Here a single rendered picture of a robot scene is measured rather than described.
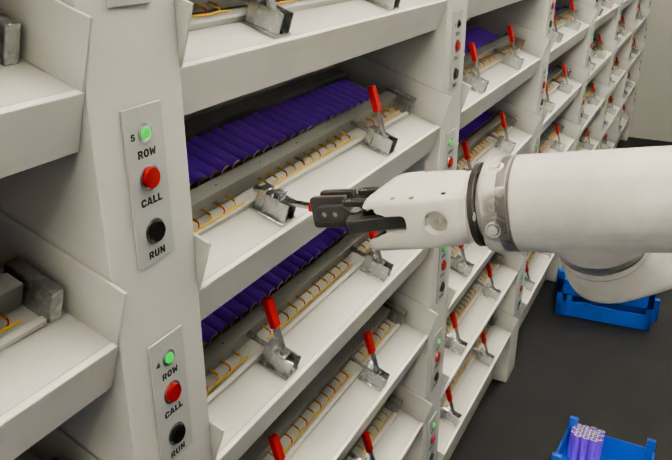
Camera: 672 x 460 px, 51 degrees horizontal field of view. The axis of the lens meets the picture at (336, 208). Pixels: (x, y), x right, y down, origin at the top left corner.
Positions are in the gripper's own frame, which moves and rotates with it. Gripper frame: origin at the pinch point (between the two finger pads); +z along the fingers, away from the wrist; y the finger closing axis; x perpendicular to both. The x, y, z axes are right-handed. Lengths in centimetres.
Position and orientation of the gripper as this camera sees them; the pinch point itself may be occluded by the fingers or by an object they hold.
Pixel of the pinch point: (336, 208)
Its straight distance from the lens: 69.8
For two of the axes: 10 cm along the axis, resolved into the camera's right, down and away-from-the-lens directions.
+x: -1.8, -9.4, -2.7
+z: -8.6, 0.2, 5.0
